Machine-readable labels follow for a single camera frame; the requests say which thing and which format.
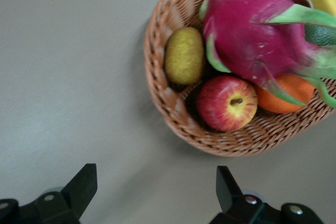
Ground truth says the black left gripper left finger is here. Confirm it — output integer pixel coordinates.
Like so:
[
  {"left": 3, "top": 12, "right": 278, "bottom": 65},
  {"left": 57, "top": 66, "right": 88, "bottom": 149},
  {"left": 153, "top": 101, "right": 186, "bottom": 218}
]
[{"left": 0, "top": 163, "right": 98, "bottom": 224}]

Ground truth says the dark green avocado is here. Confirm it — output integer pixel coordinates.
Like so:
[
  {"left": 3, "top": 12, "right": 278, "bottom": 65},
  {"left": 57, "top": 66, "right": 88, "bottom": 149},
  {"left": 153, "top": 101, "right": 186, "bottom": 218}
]
[{"left": 304, "top": 23, "right": 336, "bottom": 48}]

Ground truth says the red peach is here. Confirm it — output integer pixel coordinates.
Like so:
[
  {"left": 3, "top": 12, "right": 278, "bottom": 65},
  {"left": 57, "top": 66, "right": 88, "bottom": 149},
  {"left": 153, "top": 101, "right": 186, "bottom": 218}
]
[{"left": 195, "top": 75, "right": 259, "bottom": 132}]

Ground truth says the woven wicker fruit basket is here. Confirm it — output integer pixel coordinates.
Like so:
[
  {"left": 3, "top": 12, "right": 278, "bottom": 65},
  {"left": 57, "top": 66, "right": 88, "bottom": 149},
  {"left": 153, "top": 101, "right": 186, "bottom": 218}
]
[{"left": 143, "top": 0, "right": 336, "bottom": 158}]

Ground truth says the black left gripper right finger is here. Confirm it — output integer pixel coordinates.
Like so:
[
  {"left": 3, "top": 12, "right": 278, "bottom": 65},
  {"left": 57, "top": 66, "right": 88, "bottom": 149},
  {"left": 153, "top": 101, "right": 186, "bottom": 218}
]
[{"left": 209, "top": 165, "right": 326, "bottom": 224}]

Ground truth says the yellow-brown kiwi fruit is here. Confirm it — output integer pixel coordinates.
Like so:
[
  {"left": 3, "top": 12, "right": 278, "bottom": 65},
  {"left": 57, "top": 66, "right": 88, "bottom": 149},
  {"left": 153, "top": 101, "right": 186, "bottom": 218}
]
[{"left": 164, "top": 26, "right": 206, "bottom": 86}]

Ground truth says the orange carrot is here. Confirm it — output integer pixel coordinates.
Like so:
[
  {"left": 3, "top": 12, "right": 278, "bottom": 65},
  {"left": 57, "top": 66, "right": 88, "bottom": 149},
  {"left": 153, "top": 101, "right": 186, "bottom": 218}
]
[{"left": 253, "top": 73, "right": 316, "bottom": 114}]

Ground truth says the pink dragon fruit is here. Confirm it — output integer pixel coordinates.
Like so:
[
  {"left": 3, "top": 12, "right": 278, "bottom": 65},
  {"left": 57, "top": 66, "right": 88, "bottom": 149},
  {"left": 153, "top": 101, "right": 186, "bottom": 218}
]
[{"left": 198, "top": 0, "right": 336, "bottom": 109}]

